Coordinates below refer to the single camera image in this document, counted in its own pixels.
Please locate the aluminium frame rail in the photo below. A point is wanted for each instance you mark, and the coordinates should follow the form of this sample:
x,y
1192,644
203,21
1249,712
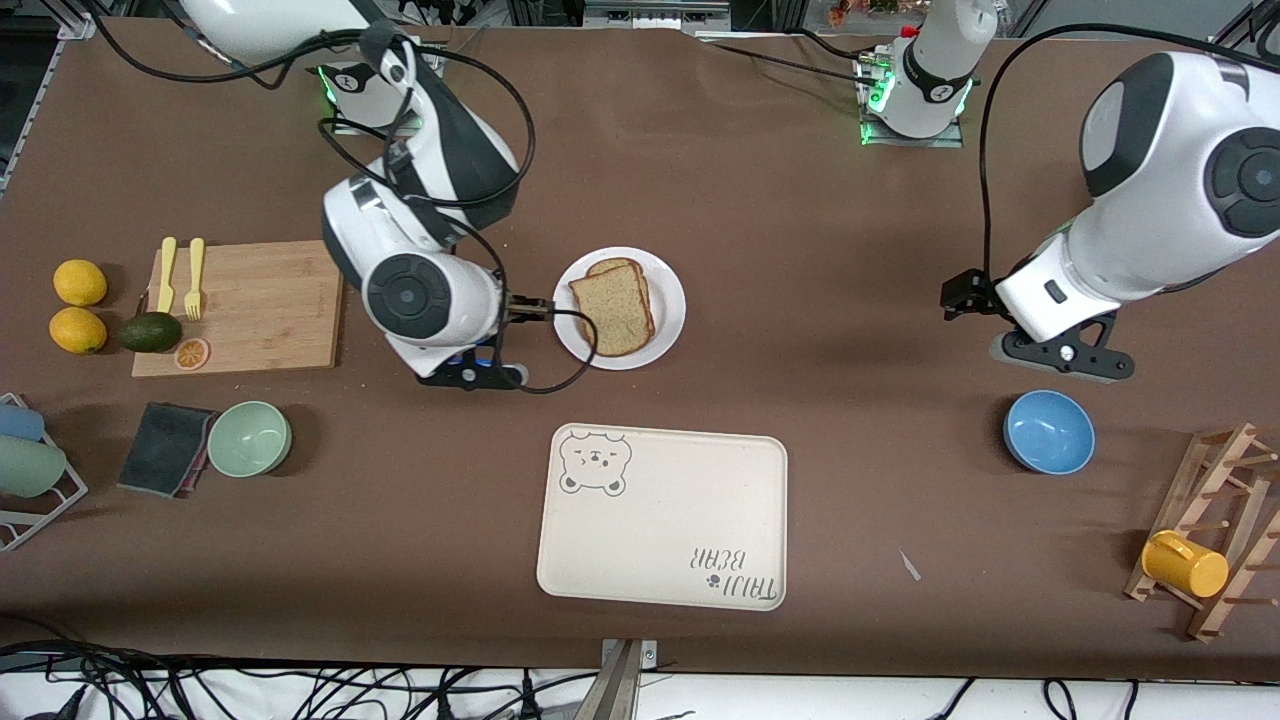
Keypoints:
x,y
655,12

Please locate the orange slice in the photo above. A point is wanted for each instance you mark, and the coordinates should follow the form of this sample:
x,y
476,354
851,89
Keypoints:
x,y
192,353

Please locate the blue bowl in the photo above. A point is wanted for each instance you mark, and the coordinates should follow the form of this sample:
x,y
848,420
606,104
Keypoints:
x,y
1050,432

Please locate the dark grey folded cloth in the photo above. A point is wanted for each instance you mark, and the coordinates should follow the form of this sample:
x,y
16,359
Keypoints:
x,y
165,450

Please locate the light blue cup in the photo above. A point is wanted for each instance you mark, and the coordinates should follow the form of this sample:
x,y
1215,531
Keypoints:
x,y
20,422

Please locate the brown table cover sheet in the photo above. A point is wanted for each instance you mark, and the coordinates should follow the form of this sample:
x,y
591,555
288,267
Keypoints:
x,y
800,200

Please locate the dark green avocado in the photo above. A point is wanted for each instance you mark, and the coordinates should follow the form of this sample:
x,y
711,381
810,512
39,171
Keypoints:
x,y
150,332

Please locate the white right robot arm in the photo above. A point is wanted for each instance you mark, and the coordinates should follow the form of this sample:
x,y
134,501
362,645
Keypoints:
x,y
430,300

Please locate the yellow plastic knife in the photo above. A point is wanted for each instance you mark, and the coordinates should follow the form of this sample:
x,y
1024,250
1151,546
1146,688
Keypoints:
x,y
167,270

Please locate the cream bear print tray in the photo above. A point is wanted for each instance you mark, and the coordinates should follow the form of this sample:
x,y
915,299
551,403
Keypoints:
x,y
660,530

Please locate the yellow mug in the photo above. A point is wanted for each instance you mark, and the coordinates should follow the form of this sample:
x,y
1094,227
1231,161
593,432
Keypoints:
x,y
1185,565

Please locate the pale green bowl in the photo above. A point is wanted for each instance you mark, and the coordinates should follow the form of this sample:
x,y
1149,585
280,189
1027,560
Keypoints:
x,y
249,440

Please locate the yellow plastic fork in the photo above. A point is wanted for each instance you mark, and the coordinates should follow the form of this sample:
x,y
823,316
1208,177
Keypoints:
x,y
194,290

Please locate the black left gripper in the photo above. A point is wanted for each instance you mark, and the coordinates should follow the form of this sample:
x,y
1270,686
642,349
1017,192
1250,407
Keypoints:
x,y
968,293

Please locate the wooden cutting board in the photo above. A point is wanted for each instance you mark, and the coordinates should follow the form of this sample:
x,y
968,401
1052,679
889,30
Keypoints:
x,y
260,310

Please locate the grey metal clamp post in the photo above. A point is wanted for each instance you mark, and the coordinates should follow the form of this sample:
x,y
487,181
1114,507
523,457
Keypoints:
x,y
622,685

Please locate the small grey paper scrap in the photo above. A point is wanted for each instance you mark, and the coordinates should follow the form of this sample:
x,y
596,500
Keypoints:
x,y
909,565

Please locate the pale green cup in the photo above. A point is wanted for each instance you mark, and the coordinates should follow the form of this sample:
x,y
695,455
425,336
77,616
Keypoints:
x,y
30,467

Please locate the wooden mug rack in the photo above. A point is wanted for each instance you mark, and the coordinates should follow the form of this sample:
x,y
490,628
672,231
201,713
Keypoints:
x,y
1225,437

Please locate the white round plate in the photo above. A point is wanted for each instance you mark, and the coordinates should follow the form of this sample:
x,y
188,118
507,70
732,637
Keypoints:
x,y
668,300

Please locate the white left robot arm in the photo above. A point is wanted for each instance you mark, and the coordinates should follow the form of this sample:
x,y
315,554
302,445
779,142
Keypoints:
x,y
1170,200

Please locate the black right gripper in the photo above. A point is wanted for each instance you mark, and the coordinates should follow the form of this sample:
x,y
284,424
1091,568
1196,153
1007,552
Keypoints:
x,y
524,307

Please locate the yellow lemon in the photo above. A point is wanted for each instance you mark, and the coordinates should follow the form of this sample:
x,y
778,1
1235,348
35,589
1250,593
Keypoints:
x,y
80,282
77,330

